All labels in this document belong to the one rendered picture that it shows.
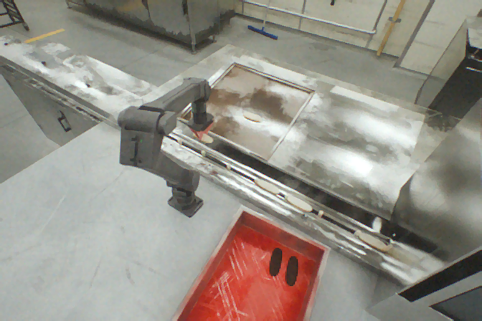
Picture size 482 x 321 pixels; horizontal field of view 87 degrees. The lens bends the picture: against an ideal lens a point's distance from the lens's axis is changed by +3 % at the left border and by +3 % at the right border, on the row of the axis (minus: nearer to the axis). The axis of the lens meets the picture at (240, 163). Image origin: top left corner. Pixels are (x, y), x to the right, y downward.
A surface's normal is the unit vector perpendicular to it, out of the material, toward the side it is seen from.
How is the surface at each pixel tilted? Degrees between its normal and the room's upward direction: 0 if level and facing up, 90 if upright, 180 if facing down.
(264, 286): 0
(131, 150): 51
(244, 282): 0
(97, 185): 0
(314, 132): 10
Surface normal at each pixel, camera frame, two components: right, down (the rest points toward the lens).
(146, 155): -0.11, 0.16
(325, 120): -0.05, -0.55
